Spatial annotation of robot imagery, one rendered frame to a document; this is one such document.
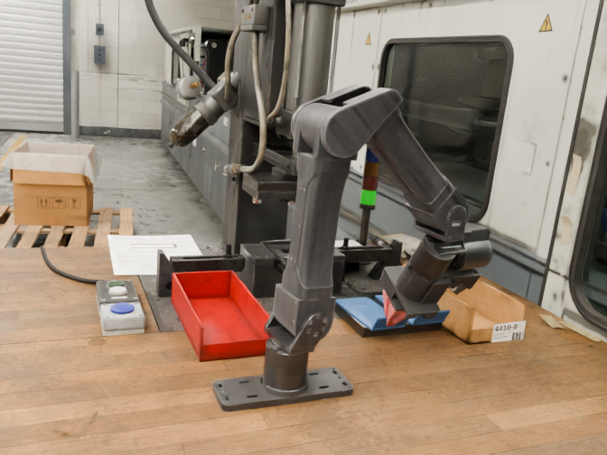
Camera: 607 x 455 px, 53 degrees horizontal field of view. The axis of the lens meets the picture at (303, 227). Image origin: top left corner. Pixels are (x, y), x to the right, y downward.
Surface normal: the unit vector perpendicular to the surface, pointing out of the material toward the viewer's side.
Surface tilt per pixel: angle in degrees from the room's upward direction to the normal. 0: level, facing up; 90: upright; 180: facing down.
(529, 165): 90
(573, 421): 0
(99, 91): 90
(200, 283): 90
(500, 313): 90
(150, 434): 0
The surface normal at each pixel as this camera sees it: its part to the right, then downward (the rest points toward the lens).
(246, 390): 0.09, -0.96
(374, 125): 0.48, 0.26
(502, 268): -0.94, 0.00
